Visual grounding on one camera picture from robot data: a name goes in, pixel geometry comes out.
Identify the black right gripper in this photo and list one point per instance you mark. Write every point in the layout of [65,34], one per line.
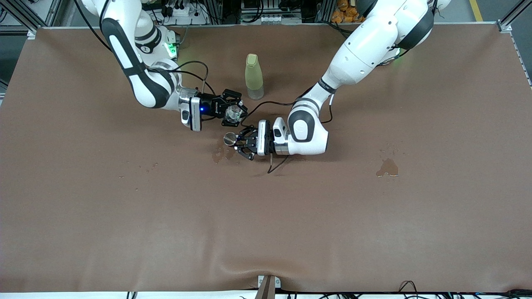
[211,106]

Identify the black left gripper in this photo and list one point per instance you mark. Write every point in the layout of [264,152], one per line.
[249,144]

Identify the clear glass beaker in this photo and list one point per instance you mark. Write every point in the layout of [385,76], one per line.
[235,113]

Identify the steel double cone jigger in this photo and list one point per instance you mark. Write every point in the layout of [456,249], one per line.
[230,139]

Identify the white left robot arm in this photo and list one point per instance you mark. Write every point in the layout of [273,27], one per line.
[365,41]

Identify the spilled liquid puddle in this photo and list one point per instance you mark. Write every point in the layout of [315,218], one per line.
[388,168]
[218,155]

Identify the yellow-green capped bottle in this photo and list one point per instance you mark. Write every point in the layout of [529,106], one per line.
[254,74]

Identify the brown table mat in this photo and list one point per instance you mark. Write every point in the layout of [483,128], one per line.
[266,216]

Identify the white power strip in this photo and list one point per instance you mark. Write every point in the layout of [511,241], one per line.
[195,18]

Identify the orange packet pile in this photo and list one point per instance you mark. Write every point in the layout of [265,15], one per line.
[343,14]

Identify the brown wooden strip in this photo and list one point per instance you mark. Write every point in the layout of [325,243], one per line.
[267,288]

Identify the metal edge bracket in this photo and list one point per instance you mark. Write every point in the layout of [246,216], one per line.
[277,282]

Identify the aluminium frame profile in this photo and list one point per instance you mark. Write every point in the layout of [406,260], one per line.
[32,32]
[504,27]

